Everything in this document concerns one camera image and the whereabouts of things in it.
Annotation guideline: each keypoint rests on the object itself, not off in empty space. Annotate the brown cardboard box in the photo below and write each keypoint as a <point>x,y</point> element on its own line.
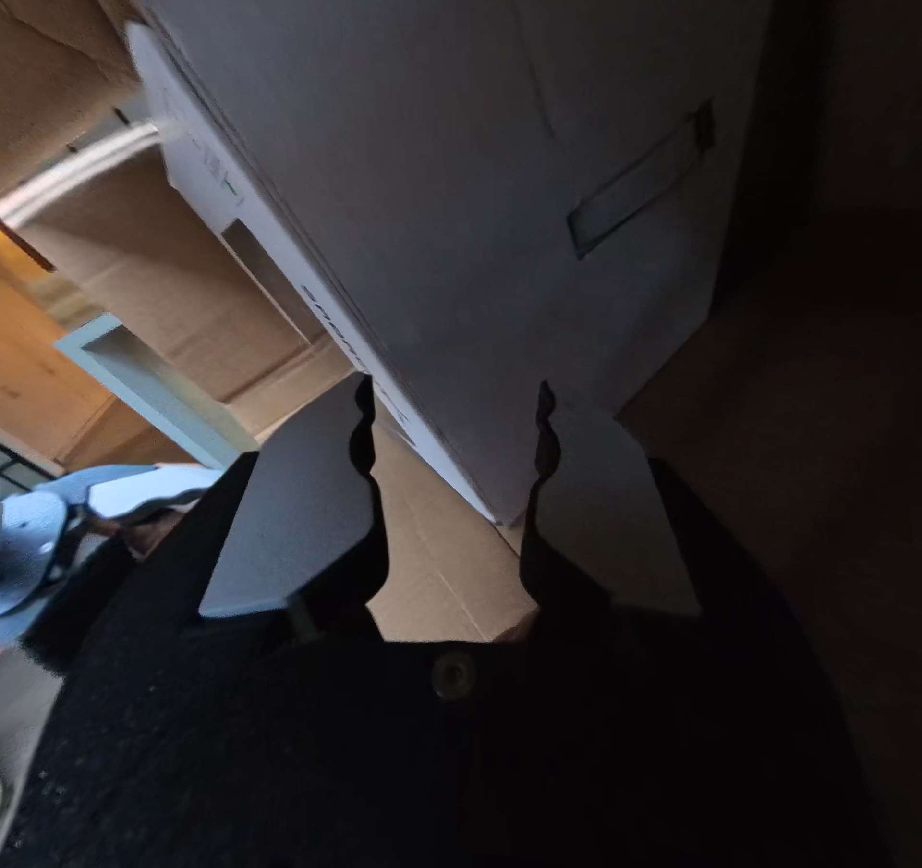
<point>144,270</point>

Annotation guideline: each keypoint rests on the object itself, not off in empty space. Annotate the dark paned window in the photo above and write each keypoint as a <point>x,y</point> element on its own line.
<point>21,468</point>

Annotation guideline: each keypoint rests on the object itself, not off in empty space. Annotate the large white black product box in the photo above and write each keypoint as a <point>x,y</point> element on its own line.
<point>432,198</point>

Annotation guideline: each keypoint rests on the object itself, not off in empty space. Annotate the wooden cabinet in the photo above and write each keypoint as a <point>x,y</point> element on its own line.
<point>43,378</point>

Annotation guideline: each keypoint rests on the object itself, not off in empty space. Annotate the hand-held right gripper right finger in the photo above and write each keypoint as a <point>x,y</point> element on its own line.
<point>612,522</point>

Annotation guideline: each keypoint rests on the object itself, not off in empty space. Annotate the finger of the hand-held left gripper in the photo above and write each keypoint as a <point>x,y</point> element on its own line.
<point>158,493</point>
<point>86,480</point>

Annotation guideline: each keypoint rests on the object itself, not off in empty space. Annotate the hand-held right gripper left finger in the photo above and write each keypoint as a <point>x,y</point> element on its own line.
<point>302,522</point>

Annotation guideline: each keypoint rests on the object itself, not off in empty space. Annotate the person's right hand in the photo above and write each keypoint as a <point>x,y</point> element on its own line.
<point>520,632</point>

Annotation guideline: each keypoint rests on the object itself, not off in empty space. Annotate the grey table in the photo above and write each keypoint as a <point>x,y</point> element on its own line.
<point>158,392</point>

